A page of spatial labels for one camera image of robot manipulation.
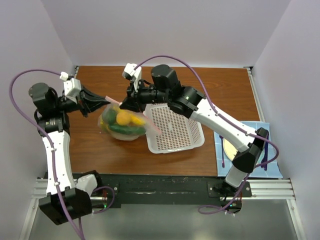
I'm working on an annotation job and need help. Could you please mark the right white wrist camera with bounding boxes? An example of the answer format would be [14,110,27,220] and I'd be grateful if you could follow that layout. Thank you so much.
[122,63,142,92]

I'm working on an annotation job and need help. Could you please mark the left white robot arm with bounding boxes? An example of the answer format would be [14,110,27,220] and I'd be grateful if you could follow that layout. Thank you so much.
[28,82,110,225]

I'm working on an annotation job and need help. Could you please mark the purple cable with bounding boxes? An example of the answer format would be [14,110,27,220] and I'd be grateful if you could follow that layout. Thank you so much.
[133,54,280,215]
[8,69,85,240]

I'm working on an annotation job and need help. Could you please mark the white perforated plastic basket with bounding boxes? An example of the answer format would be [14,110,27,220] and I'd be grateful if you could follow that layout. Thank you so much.
[144,103,205,154]

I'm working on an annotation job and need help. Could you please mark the purple plastic fork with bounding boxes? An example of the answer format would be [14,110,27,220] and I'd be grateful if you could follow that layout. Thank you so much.
[219,135,225,168]

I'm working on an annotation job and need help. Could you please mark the fake orange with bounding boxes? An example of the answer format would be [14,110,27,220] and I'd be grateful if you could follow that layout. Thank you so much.
[116,111,131,126]

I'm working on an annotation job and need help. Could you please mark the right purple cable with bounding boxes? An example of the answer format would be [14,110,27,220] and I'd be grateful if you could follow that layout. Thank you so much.
[133,54,280,215]

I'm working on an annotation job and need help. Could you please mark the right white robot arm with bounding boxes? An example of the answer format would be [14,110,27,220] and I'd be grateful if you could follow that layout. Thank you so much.
[120,63,268,197]

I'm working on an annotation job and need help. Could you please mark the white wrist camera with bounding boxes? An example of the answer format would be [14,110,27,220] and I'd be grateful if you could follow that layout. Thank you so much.
[122,63,142,92]
[59,71,82,103]

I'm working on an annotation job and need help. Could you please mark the blue checked cloth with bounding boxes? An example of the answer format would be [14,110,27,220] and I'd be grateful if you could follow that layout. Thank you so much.
[213,121,283,179]

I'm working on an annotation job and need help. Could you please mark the cream and teal plate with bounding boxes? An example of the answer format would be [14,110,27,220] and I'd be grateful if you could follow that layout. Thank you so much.
[222,138,238,161]

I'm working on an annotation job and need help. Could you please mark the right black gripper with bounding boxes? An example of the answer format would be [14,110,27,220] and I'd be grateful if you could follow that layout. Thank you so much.
[121,78,171,113]

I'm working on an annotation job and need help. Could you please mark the green fake cucumber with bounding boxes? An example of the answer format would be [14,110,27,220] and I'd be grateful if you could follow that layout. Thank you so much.
[108,124,146,136]

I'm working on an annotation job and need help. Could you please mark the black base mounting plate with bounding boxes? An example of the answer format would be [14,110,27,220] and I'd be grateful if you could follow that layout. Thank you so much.
[100,174,252,208]

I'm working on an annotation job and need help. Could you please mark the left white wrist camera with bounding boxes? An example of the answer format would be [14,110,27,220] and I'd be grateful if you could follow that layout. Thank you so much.
[59,71,82,103]

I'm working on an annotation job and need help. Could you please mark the yellow fake banana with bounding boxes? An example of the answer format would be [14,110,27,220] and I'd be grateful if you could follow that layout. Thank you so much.
[130,115,146,126]

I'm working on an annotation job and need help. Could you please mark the green fake vegetable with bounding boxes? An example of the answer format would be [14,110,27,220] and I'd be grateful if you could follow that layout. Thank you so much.
[101,108,118,125]

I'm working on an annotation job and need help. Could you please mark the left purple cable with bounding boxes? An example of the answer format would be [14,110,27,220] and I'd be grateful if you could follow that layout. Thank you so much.
[8,69,85,240]

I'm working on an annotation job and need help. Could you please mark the clear zip top bag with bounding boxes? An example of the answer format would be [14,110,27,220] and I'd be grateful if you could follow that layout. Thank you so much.
[97,96,162,142]

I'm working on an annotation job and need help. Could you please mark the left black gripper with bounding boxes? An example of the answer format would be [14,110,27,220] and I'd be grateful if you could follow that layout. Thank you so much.
[53,83,110,117]

